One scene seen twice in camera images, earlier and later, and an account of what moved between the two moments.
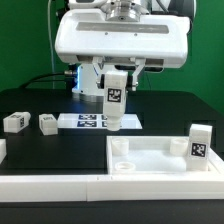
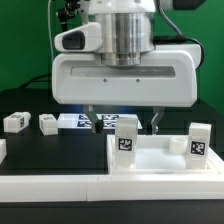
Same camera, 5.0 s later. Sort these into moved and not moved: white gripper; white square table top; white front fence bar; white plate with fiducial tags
Moved: white gripper
Not moved: white front fence bar; white square table top; white plate with fiducial tags
